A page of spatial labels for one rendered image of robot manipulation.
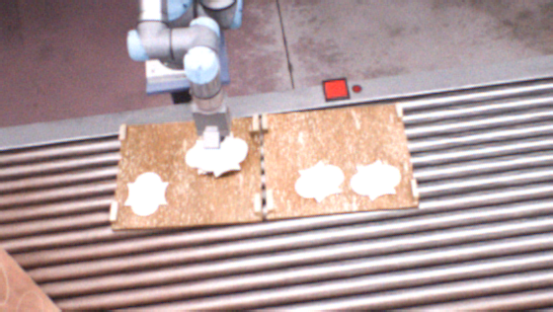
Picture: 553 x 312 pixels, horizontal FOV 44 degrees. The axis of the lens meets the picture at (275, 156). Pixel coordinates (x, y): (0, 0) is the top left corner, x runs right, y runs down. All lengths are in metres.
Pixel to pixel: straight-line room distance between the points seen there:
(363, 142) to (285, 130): 0.23
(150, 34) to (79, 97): 1.83
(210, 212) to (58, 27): 2.19
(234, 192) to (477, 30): 2.04
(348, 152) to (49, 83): 2.02
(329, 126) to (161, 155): 0.49
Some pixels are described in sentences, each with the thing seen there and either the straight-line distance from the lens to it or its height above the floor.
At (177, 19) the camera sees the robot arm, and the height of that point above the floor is 1.10.
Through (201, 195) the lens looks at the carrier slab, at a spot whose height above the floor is 0.94.
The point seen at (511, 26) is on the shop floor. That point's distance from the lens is 3.70.
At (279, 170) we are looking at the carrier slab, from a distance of 1.94.
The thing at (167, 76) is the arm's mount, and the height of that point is 0.90.
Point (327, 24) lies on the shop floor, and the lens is 3.62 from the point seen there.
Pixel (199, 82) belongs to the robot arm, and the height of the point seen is 1.34.
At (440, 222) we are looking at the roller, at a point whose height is 0.92.
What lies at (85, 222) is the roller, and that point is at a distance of 1.99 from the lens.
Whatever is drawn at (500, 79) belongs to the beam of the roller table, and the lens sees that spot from 2.22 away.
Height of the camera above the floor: 2.56
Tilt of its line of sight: 56 degrees down
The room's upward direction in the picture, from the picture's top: 7 degrees counter-clockwise
